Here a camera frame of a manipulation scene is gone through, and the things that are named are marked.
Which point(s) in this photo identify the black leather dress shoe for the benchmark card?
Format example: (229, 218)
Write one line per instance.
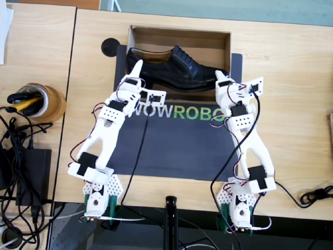
(177, 73)

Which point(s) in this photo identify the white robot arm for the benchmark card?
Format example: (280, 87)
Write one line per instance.
(104, 138)
(256, 148)

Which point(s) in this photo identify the open cardboard box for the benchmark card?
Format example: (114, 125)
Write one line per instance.
(182, 36)

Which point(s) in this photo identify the black round desk grommet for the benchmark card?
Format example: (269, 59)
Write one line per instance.
(110, 47)

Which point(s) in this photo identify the brown packing tape roll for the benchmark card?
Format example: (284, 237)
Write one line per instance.
(54, 104)

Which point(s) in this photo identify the dark WOWROBO mat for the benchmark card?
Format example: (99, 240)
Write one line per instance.
(182, 156)

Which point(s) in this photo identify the green desk clamp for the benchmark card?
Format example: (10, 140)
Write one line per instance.
(224, 216)
(113, 205)
(251, 216)
(86, 203)

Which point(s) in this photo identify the black power adapter brick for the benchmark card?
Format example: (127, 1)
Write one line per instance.
(35, 174)

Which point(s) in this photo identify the white paper stack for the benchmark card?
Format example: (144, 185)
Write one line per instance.
(4, 34)

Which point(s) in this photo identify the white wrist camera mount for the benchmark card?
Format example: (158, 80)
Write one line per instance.
(256, 86)
(154, 97)

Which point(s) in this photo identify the white perforated base plate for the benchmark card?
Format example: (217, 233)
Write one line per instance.
(223, 195)
(115, 186)

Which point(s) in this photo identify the black camera stand pole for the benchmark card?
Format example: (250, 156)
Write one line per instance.
(171, 221)

